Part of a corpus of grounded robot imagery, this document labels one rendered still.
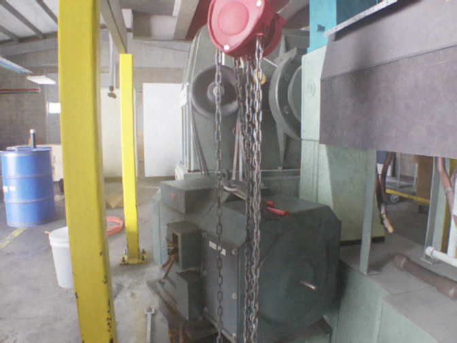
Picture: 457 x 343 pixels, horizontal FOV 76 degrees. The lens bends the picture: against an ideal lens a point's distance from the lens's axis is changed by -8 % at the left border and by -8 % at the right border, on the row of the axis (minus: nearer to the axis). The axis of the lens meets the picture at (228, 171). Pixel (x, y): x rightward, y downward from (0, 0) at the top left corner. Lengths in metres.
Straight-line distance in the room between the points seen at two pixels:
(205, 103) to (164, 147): 5.20
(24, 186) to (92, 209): 3.19
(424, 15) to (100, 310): 1.26
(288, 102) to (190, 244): 0.95
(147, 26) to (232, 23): 2.09
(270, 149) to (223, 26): 1.23
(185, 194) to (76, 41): 0.62
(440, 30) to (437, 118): 0.22
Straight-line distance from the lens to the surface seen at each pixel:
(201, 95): 1.68
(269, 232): 0.95
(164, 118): 6.83
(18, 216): 4.23
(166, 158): 6.86
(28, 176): 4.09
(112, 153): 7.00
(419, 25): 1.04
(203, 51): 1.86
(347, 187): 1.48
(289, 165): 1.97
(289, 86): 1.70
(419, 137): 0.97
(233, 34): 0.77
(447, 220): 2.84
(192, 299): 1.15
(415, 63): 1.00
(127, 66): 2.66
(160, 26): 2.83
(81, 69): 0.95
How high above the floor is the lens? 1.10
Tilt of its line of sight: 8 degrees down
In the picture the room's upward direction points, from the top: straight up
